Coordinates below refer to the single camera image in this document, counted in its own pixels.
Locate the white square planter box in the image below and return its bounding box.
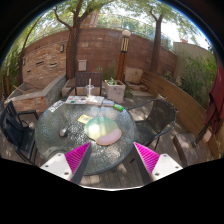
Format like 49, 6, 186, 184
105, 80, 125, 103

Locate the black mesh chair right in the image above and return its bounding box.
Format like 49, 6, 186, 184
128, 98, 177, 146

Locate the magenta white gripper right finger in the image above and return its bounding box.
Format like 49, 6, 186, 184
134, 142, 182, 183

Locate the green pink round mouse pad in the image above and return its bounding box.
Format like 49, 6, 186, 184
84, 117, 122, 145

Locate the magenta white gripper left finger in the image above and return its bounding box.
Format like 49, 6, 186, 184
41, 142, 92, 185

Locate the black metal chair left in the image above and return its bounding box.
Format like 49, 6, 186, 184
0, 101, 38, 165

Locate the printed paper sheet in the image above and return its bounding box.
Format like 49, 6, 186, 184
48, 100, 65, 112

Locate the red folded umbrella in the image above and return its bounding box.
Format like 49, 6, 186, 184
205, 60, 224, 135

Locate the wooden bench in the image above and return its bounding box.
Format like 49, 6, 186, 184
141, 71, 224, 167

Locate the white open book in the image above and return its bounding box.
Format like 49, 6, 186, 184
66, 96, 104, 106

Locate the round glass patio table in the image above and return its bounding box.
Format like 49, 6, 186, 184
35, 103, 136, 175

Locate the clear plastic cup with straw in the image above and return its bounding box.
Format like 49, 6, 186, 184
85, 78, 94, 97

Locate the tree trunk left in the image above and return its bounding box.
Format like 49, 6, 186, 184
54, 0, 96, 79

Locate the tree trunk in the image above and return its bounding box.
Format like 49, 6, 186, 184
149, 8, 163, 73
54, 0, 96, 79

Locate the dark wooden chair far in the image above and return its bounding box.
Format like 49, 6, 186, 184
65, 72, 104, 97

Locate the tree trunk right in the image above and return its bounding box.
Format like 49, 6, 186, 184
149, 8, 163, 73

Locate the green small box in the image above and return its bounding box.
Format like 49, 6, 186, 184
113, 104, 124, 111

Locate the grey computer mouse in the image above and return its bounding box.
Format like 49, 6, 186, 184
59, 127, 68, 137

